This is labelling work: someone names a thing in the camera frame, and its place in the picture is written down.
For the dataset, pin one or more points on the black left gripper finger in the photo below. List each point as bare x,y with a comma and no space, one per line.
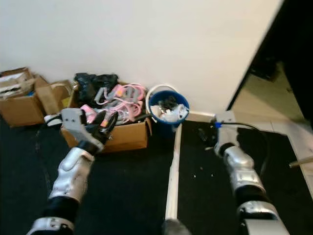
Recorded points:
99,121
207,137
112,126

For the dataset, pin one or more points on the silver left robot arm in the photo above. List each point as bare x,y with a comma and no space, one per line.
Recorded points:
73,176

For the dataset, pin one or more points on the white crumpled rubbish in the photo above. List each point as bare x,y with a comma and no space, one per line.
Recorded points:
176,113

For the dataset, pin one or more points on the large open cardboard box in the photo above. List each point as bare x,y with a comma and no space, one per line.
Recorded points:
132,137

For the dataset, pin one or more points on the black plastic bag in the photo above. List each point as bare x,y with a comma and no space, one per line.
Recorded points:
90,85

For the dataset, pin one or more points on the blue bucket with white rim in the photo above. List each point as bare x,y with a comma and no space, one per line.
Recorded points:
164,128

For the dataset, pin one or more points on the white flat object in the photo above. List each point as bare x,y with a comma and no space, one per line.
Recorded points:
51,118

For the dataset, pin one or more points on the small cardboard box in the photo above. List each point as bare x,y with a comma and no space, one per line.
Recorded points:
54,98

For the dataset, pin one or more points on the long white strip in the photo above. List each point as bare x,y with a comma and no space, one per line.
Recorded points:
172,181

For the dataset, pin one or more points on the cardboard box with papers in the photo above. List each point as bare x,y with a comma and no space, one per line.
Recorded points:
19,110

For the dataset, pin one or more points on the grey right robot leg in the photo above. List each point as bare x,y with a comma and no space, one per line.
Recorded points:
176,227

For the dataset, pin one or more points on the wooden stick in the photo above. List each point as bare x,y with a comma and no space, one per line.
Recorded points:
302,161

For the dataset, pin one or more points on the black door panel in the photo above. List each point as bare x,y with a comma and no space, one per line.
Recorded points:
298,39

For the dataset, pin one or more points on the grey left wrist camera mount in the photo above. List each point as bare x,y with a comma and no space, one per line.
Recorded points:
76,120

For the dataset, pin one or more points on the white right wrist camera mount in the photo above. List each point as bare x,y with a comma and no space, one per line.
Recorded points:
225,120

